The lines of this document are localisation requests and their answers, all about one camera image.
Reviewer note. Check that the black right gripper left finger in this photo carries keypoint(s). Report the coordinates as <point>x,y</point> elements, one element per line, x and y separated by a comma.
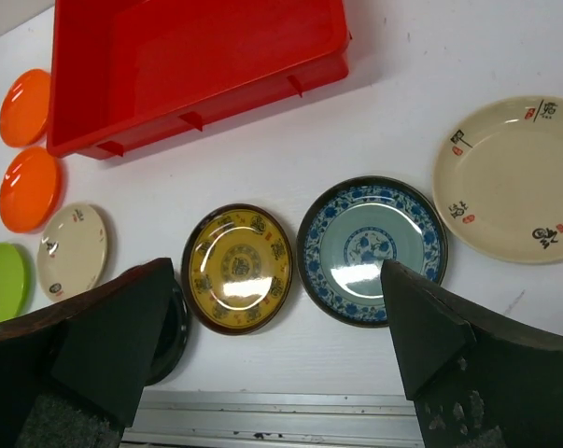
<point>72,374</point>

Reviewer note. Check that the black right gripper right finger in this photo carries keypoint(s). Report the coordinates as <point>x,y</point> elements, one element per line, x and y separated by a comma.
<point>476,378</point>

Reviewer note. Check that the black plate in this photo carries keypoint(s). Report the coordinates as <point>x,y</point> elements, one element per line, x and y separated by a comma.
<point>173,337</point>

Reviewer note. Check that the blue floral plate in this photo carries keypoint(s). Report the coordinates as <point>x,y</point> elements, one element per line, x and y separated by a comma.
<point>351,230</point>

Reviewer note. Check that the yellow patterned plate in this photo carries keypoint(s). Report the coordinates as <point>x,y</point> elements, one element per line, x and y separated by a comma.
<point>236,269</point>

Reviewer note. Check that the red plastic bin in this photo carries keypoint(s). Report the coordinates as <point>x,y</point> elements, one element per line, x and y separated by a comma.
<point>126,74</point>

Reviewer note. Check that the green plate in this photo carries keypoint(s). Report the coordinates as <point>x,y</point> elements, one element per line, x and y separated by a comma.
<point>14,281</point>

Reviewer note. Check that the left cream plate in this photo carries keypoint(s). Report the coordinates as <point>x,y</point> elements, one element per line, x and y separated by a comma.
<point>72,253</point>

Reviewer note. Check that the cream plate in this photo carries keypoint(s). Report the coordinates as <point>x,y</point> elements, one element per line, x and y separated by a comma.
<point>497,180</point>
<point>72,253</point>

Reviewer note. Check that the near orange plate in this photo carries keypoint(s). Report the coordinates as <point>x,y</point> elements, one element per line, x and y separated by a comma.
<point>30,190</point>

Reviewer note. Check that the orange plate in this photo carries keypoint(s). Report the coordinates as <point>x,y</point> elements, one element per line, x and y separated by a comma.
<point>24,112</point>
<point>30,190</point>

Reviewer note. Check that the right cream plate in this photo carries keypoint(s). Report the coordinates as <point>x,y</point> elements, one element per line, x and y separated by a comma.
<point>497,180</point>

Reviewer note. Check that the far orange plate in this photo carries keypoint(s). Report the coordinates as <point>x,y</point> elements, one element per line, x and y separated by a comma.
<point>24,112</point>

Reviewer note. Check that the aluminium rail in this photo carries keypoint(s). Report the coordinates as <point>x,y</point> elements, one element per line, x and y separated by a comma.
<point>248,419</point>

